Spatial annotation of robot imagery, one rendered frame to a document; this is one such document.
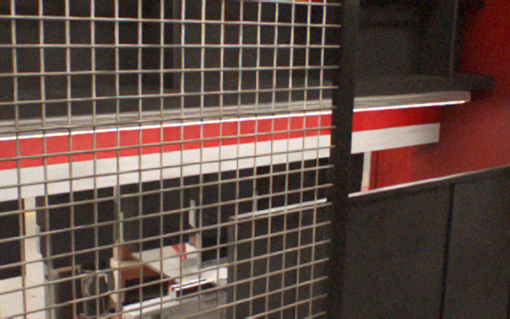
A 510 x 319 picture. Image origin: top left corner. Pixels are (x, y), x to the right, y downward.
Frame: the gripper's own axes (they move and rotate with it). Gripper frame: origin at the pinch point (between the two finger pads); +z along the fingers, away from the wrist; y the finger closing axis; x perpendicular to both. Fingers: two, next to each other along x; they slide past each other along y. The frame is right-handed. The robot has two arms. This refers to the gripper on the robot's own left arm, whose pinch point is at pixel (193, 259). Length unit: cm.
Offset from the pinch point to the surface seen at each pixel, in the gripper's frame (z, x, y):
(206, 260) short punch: 2.0, -13.4, -4.0
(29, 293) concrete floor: -22, 259, 31
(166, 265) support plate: -0.1, 3.0, -6.8
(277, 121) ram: -27.5, -31.6, 15.3
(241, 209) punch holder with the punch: -8.0, -21.8, 4.4
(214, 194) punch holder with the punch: -12.3, -24.3, -4.0
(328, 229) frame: 8, -96, -34
